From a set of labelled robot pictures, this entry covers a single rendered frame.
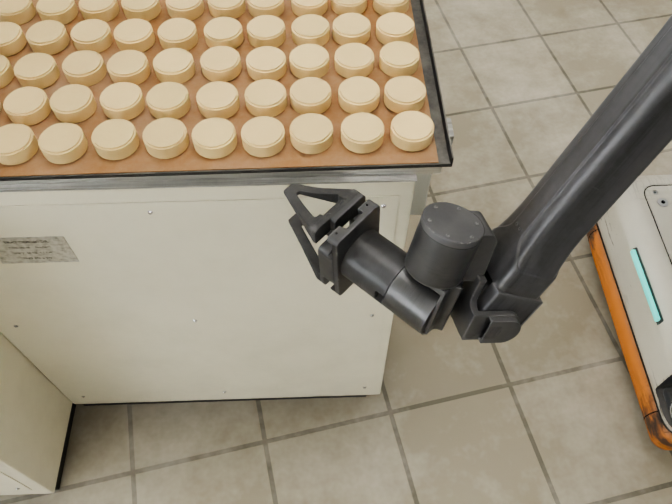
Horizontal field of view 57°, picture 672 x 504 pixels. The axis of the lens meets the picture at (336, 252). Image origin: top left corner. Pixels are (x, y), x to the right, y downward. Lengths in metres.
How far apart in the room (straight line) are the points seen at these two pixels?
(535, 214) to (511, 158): 1.42
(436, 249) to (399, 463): 1.00
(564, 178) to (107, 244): 0.62
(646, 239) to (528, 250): 1.00
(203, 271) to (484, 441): 0.84
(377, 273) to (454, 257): 0.09
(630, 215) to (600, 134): 1.06
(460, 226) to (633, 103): 0.17
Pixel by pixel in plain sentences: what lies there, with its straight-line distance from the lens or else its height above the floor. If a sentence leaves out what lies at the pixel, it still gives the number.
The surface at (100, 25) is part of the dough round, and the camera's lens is 0.92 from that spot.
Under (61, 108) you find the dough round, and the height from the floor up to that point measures 0.92.
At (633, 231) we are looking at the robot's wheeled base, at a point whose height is 0.26.
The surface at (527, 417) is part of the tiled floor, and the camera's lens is 1.59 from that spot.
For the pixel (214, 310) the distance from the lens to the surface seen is 1.07.
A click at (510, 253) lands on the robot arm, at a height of 0.96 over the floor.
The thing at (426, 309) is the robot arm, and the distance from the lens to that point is 0.59.
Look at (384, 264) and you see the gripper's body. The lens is 0.61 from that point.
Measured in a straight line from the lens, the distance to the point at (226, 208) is 0.83.
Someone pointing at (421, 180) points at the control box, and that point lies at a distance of 0.87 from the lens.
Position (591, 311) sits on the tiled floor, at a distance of 1.76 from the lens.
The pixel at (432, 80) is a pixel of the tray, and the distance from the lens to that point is 0.83.
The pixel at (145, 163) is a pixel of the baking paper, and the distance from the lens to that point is 0.75.
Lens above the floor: 1.44
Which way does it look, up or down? 57 degrees down
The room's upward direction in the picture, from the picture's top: straight up
